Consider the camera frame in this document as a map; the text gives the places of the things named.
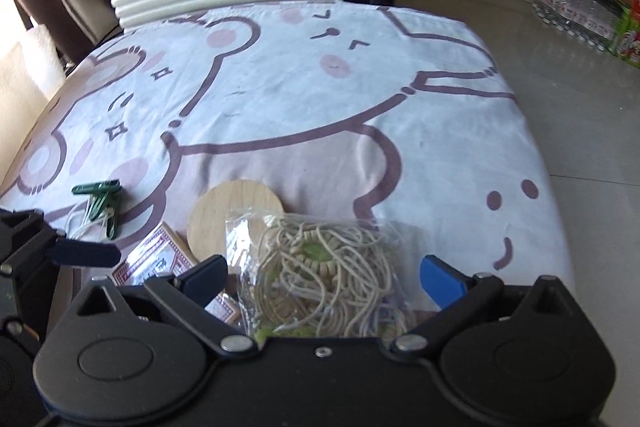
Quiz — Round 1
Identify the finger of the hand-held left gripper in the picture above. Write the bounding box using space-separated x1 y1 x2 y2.
0 208 121 269

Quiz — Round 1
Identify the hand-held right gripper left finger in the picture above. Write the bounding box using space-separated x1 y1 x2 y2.
75 255 258 355

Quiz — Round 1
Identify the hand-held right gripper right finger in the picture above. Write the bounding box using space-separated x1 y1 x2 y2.
390 255 573 354

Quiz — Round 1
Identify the red playing card box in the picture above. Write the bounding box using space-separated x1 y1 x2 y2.
111 222 242 324

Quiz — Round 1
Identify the green plastic clip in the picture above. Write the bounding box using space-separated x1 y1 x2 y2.
71 179 122 239

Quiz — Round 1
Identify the round wooden lid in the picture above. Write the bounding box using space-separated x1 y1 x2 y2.
187 179 285 266

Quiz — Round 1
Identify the clear bag of beige cords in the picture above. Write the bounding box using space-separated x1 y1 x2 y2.
225 212 420 340

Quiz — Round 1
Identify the white foam board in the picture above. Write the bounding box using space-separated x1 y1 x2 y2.
0 27 67 190

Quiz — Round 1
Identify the green drink carton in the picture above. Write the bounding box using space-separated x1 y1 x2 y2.
607 4 640 69

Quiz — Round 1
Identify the pack of water bottles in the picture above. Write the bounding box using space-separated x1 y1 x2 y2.
531 0 627 54

